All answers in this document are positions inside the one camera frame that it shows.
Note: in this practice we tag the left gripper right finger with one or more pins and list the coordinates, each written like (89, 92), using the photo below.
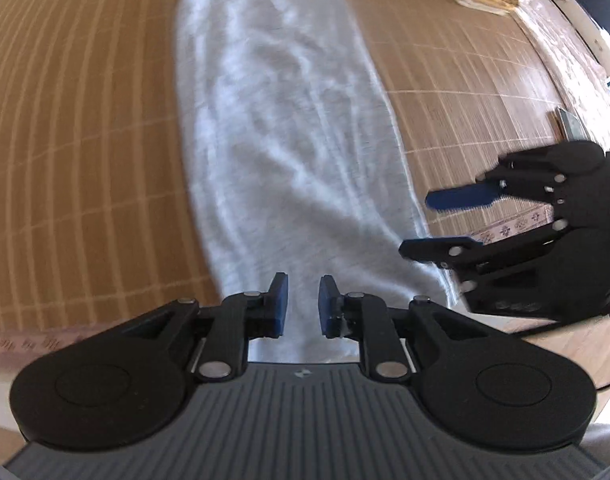
(394, 343)

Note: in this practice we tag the light grey knit pants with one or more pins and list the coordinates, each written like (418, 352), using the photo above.
(294, 163)

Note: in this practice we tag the bamboo bed mat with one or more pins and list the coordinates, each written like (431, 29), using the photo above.
(94, 217)

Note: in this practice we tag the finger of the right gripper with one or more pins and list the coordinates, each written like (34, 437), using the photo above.
(472, 261)
(520, 177)

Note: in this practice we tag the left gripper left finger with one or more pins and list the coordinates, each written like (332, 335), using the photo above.
(213, 342)

